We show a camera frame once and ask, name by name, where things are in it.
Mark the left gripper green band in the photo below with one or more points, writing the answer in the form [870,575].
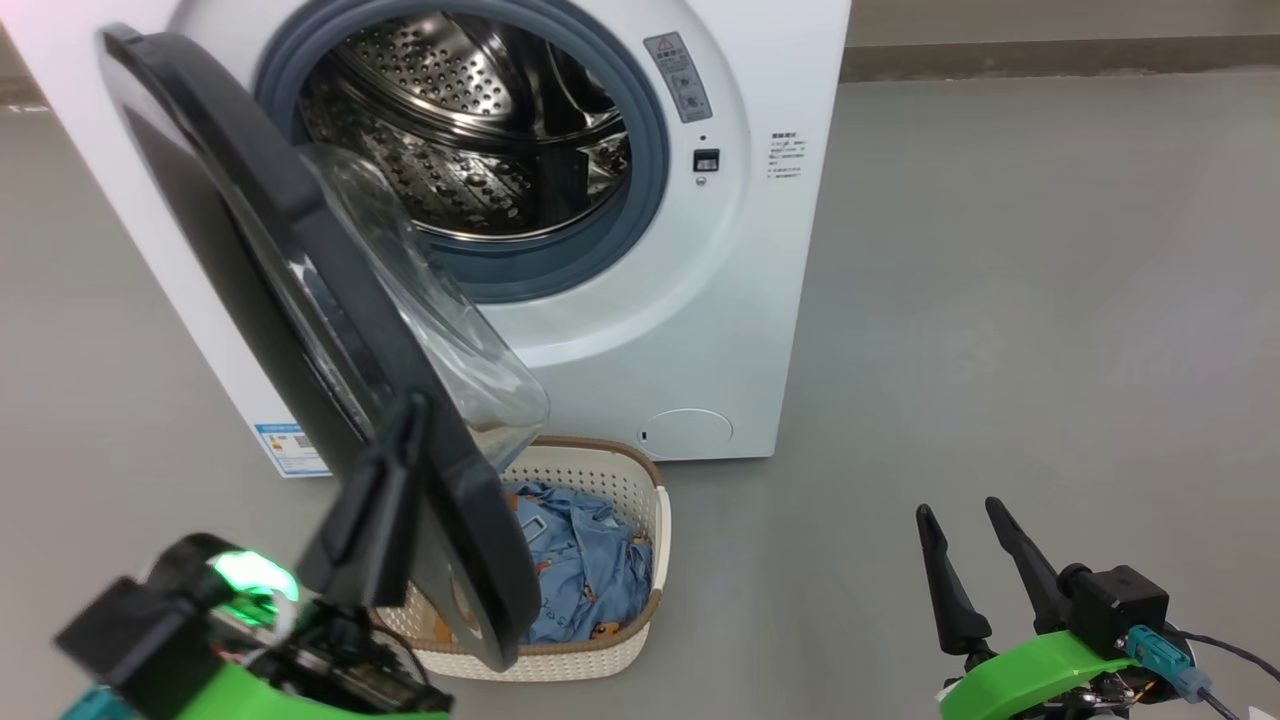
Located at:
[300,700]

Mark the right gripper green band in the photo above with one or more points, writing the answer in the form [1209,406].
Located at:
[1020,685]

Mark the round black washer door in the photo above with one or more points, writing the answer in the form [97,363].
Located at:
[460,520]

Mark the blue cartoon print garment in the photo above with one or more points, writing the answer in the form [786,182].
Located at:
[620,585]
[555,560]

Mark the stainless steel washing machine drum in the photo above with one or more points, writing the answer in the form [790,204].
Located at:
[450,150]

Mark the white front-load washing machine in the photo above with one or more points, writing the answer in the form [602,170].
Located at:
[700,330]

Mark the blue energy label sticker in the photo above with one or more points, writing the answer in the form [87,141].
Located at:
[285,452]

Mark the right wrist teal connector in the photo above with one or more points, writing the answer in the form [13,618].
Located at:
[1160,655]

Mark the wrist teal connector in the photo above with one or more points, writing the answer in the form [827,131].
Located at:
[1160,655]
[95,706]

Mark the cream laundry basket brown rim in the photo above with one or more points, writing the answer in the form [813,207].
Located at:
[590,655]

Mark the round white filter cover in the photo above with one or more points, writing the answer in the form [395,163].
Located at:
[690,433]

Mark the left wrist teal connector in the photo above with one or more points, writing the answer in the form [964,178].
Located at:
[95,706]

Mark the small printed text label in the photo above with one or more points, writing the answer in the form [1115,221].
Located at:
[787,155]

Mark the grey warning sticker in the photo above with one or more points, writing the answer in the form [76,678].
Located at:
[680,78]

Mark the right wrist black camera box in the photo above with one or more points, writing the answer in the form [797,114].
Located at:
[1120,605]

